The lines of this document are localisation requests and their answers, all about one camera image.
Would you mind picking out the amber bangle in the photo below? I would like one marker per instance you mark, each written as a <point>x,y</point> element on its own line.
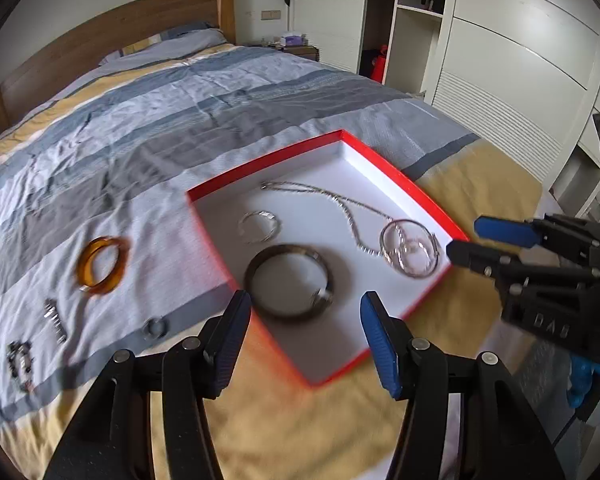
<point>87,280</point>

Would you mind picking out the twisted silver hoop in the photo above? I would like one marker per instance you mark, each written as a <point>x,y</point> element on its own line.
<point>415,267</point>

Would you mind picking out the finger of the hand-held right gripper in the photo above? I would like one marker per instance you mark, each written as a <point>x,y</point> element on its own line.
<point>475,257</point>
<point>502,230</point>

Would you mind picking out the silver watch piece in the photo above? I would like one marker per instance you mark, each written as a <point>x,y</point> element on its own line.
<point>55,321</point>

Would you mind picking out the striped pillow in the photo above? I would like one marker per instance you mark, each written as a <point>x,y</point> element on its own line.
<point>180,42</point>

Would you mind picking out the red bag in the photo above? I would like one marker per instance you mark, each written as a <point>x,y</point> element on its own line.
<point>378,65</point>

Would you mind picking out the wooden headboard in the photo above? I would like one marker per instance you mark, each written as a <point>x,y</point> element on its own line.
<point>105,30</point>

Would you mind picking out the red cardboard box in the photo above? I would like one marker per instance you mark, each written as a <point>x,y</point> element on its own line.
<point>300,345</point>

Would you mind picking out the dark brown bangle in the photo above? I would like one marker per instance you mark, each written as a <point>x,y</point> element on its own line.
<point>252,290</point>

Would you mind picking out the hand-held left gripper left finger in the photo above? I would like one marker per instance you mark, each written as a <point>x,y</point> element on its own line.
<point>230,345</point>

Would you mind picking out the person's right hand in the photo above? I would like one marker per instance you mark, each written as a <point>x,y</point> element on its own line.
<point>580,380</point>

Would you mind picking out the silver bangles pair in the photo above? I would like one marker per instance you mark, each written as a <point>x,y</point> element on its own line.
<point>384,247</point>

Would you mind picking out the wooden nightstand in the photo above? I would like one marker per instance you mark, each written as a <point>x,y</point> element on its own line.
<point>302,52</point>

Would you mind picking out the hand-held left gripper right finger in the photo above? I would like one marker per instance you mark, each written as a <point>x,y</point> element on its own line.
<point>380,345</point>

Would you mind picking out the white wardrobe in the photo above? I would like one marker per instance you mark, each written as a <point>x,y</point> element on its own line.
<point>505,50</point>

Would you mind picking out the wall switch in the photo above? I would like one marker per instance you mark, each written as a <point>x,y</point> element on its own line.
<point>270,15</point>

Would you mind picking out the purple tissue box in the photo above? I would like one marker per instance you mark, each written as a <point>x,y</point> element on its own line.
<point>294,40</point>

